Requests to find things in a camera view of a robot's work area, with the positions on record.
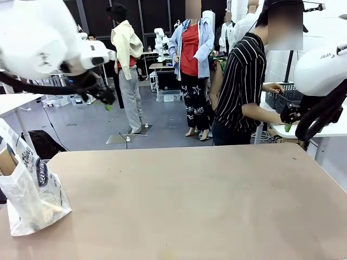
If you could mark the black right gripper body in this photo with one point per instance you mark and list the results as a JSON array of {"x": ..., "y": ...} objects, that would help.
[{"x": 290, "y": 112}]

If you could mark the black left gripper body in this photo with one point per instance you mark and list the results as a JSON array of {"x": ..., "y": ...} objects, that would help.
[{"x": 100, "y": 93}]

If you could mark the person's right forearm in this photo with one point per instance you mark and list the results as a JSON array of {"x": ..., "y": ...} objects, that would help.
[{"x": 263, "y": 115}]

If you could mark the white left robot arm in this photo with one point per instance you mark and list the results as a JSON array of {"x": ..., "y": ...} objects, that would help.
[{"x": 35, "y": 38}]

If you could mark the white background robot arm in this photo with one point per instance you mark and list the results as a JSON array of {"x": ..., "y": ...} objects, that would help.
[{"x": 160, "y": 43}]

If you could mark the black fabric bag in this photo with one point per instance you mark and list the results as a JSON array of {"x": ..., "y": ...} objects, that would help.
[{"x": 46, "y": 145}]

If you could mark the person's left hand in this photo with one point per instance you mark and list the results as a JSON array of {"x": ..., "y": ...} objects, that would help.
[{"x": 272, "y": 87}]

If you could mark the clear storage box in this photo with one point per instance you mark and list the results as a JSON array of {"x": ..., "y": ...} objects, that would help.
[
  {"x": 168, "y": 95},
  {"x": 77, "y": 100},
  {"x": 58, "y": 100}
]

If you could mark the dark plastic crate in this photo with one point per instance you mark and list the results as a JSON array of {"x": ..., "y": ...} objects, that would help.
[{"x": 290, "y": 88}]

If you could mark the grey floor plate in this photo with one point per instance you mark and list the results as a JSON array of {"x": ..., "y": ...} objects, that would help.
[{"x": 116, "y": 139}]

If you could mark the black tripod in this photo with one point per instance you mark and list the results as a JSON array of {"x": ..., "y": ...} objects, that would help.
[{"x": 290, "y": 65}]

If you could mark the mannequin with cream jacket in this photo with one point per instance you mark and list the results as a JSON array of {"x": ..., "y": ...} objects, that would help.
[{"x": 127, "y": 54}]

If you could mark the person in striped shirt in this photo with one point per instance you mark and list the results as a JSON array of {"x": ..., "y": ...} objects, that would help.
[{"x": 241, "y": 81}]

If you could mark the black monitor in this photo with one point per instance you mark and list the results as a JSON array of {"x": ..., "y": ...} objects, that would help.
[{"x": 168, "y": 80}]

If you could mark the person in floral shirt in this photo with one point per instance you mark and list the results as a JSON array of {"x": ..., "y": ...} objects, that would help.
[{"x": 215, "y": 86}]

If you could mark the mannequin with blue shirt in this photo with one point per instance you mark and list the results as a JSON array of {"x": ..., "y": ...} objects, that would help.
[{"x": 189, "y": 54}]

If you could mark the mannequin with white jacket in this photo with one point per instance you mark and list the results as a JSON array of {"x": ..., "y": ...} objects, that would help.
[{"x": 227, "y": 32}]

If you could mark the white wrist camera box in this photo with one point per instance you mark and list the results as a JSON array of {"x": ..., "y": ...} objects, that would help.
[{"x": 111, "y": 55}]

